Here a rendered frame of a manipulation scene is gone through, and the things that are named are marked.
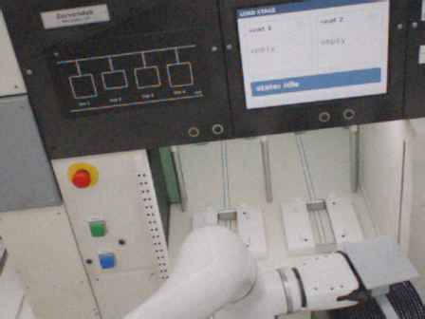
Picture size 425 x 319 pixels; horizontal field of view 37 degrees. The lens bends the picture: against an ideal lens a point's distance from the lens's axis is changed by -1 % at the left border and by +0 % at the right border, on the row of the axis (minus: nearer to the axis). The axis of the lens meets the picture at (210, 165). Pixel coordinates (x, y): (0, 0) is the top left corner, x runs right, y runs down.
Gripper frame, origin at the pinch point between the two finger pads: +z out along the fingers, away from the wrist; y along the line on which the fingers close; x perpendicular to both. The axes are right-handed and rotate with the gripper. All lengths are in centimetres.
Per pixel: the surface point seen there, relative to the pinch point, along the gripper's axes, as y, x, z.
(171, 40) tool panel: -32, 39, -28
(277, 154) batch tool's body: -100, -37, 7
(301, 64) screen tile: -27.6, 30.7, -4.4
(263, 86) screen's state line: -29.0, 26.8, -12.0
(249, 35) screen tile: -29.2, 37.9, -13.7
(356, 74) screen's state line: -25.8, 27.1, 6.1
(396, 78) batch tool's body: -24.5, 25.2, 13.9
